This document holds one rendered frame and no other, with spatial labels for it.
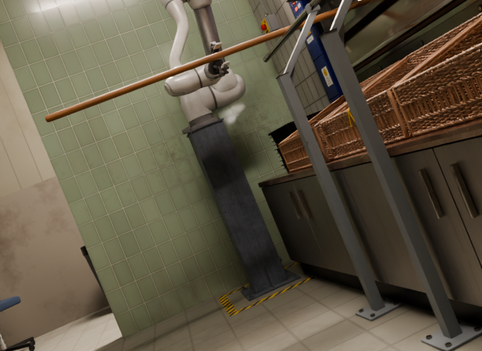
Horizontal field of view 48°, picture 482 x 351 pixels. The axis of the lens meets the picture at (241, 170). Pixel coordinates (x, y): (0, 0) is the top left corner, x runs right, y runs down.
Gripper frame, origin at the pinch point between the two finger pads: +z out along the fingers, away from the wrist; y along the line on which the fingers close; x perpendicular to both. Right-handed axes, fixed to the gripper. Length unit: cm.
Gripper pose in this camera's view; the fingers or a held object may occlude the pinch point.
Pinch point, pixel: (221, 54)
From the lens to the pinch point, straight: 247.1
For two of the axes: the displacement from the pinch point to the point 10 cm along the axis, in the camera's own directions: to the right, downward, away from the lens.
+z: 1.9, -0.8, -9.8
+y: 3.8, 9.2, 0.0
